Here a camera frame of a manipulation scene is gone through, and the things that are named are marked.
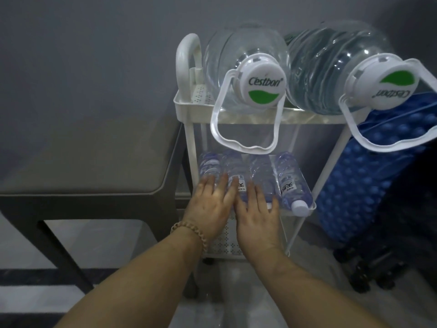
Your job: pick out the person's right hand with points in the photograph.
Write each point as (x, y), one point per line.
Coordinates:
(259, 228)

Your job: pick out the person's left hand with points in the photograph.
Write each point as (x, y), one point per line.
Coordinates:
(206, 215)

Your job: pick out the person's left middle finger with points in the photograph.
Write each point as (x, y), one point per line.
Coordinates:
(218, 187)

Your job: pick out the person's left thumb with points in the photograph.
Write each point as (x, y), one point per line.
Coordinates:
(235, 196)

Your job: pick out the person's right little finger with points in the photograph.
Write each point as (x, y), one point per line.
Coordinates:
(276, 206)

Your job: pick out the person's right middle finger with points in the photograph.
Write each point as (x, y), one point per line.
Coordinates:
(260, 199)

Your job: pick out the person's left little finger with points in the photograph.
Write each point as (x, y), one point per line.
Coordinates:
(200, 189)

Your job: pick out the person's right thumb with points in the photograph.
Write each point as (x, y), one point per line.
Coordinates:
(239, 210)

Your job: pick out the person's left forearm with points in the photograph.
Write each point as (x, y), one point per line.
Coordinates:
(136, 286)

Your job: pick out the person's right forearm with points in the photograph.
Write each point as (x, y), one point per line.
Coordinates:
(300, 297)

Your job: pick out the small clear water bottle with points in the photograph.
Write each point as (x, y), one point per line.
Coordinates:
(290, 184)
(209, 163)
(235, 167)
(261, 174)

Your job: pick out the white tiered utility cart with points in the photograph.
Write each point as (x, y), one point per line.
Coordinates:
(191, 109)

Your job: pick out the blue textured suitcase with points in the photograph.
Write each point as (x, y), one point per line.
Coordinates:
(368, 174)

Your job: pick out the dark grey side table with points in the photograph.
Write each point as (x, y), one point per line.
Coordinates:
(85, 167)

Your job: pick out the empty clear large water jug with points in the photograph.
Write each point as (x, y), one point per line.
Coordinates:
(245, 61)

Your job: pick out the full clear large water jug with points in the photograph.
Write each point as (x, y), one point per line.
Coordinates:
(327, 64)

